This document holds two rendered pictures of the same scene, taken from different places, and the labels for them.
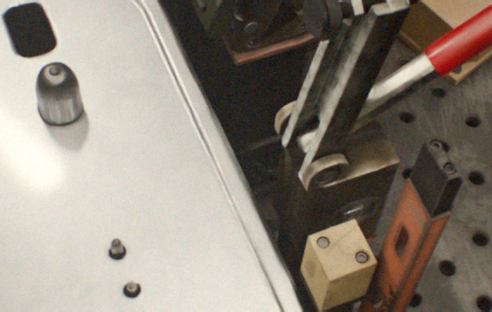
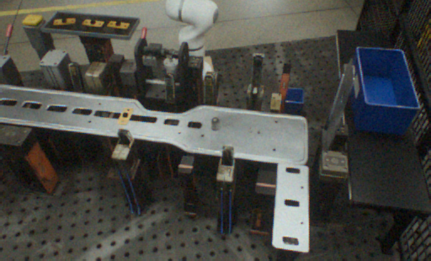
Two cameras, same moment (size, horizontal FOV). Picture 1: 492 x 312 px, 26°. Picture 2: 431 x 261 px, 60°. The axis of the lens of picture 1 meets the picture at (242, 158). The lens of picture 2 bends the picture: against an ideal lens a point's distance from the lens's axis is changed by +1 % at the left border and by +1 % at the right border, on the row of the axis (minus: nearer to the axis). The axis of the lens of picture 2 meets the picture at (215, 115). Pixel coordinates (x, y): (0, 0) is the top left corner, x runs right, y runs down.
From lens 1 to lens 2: 0.90 m
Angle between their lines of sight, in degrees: 33
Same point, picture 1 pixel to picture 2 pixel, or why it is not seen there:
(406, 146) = not seen: hidden behind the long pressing
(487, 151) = (235, 102)
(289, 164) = (252, 100)
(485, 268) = not seen: hidden behind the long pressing
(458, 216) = not seen: hidden behind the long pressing
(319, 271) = (277, 102)
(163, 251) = (254, 125)
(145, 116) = (226, 116)
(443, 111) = (222, 103)
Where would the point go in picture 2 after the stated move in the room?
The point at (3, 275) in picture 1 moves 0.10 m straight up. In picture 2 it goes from (244, 147) to (245, 128)
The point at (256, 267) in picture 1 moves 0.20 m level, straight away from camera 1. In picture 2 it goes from (264, 115) to (223, 92)
